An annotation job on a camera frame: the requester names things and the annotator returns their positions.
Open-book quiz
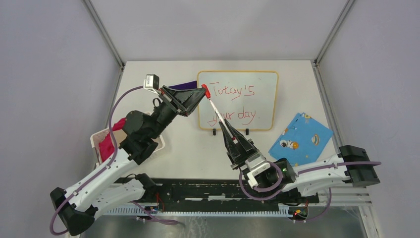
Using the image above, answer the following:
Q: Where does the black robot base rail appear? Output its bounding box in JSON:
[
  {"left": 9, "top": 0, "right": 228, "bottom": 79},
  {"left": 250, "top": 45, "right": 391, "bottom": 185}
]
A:
[{"left": 111, "top": 178, "right": 319, "bottom": 213}]

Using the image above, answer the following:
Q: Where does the yellow framed whiteboard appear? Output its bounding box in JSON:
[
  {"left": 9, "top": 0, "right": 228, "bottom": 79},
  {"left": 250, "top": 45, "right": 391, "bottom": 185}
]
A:
[{"left": 197, "top": 70, "right": 279, "bottom": 130}]

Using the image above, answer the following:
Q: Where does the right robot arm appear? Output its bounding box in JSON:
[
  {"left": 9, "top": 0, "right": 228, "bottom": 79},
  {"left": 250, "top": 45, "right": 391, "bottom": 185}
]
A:
[{"left": 219, "top": 120, "right": 381, "bottom": 202}]

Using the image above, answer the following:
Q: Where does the beige cloth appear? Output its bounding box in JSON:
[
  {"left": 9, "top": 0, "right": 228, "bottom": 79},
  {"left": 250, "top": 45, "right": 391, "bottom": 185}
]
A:
[{"left": 113, "top": 129, "right": 127, "bottom": 147}]

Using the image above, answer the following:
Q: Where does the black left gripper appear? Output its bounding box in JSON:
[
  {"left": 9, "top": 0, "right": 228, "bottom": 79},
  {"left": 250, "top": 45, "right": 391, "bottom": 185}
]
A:
[{"left": 148, "top": 85, "right": 208, "bottom": 139}]

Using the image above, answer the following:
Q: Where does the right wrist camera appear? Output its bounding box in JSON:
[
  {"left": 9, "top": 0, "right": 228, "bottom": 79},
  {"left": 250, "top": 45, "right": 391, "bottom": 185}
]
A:
[{"left": 245, "top": 153, "right": 270, "bottom": 188}]

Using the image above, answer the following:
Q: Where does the left aluminium frame post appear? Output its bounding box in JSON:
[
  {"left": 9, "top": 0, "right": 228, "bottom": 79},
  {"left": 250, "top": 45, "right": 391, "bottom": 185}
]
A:
[{"left": 82, "top": 0, "right": 125, "bottom": 69}]

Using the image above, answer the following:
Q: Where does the white slotted cable duct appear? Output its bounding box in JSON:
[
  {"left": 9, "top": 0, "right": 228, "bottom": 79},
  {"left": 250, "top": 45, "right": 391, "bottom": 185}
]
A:
[{"left": 105, "top": 205, "right": 292, "bottom": 218}]

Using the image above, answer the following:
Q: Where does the grey aluminium frame post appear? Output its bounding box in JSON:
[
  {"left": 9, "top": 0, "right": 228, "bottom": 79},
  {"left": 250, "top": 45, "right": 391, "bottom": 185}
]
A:
[{"left": 314, "top": 0, "right": 357, "bottom": 65}]

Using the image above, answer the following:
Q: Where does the red capped whiteboard marker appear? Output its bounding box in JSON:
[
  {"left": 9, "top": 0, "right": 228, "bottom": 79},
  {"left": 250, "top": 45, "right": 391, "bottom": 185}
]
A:
[{"left": 209, "top": 98, "right": 226, "bottom": 127}]

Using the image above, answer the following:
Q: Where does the purple cloth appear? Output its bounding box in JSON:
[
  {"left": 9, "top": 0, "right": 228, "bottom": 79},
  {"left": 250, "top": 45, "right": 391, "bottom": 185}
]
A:
[{"left": 169, "top": 81, "right": 198, "bottom": 90}]

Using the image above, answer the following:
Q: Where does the blue cartoon print cloth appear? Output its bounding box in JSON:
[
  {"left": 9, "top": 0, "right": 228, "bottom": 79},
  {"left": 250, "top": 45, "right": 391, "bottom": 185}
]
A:
[{"left": 268, "top": 113, "right": 333, "bottom": 166}]

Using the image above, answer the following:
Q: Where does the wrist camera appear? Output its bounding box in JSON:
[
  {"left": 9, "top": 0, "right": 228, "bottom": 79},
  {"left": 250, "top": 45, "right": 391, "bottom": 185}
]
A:
[
  {"left": 143, "top": 74, "right": 160, "bottom": 94},
  {"left": 245, "top": 153, "right": 270, "bottom": 188}
]

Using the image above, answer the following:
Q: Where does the white plastic basket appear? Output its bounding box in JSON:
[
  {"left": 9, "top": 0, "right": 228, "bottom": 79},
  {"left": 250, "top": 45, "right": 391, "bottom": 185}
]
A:
[{"left": 90, "top": 118, "right": 165, "bottom": 165}]

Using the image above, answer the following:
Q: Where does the red cloth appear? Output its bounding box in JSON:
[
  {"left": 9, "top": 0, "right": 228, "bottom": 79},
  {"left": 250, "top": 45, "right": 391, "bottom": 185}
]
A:
[{"left": 99, "top": 118, "right": 125, "bottom": 162}]

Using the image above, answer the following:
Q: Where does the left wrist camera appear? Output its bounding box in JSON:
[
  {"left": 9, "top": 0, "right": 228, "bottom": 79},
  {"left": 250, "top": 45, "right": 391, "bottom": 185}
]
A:
[{"left": 143, "top": 74, "right": 160, "bottom": 94}]

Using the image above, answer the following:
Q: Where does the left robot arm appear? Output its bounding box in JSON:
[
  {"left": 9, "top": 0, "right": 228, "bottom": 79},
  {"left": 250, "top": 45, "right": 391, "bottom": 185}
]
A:
[{"left": 49, "top": 86, "right": 207, "bottom": 236}]

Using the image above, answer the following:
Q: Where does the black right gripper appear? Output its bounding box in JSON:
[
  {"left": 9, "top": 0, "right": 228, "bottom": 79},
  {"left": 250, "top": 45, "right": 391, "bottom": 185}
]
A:
[{"left": 220, "top": 119, "right": 270, "bottom": 194}]

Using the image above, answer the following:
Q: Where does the red marker cap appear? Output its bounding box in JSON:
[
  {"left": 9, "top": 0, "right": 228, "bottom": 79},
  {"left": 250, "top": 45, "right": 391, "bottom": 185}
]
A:
[{"left": 201, "top": 84, "right": 211, "bottom": 99}]

